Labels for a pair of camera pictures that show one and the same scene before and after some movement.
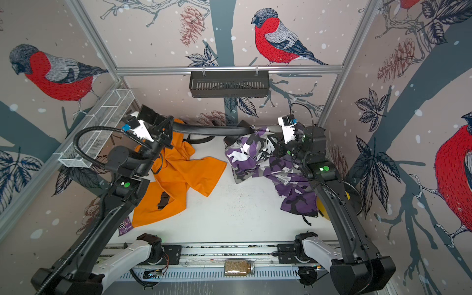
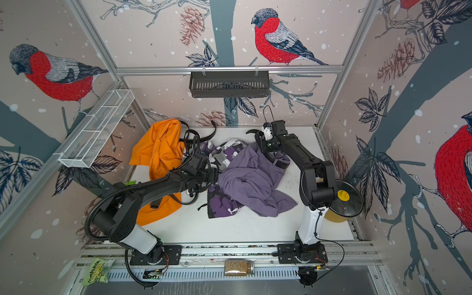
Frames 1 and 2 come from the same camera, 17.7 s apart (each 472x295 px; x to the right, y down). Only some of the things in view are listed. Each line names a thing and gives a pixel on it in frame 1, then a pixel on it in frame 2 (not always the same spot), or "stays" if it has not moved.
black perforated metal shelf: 208,85 stays
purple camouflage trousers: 254,155 to 220,201
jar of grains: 239,267 stays
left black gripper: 159,138 to 214,175
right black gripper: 300,140 to 263,145
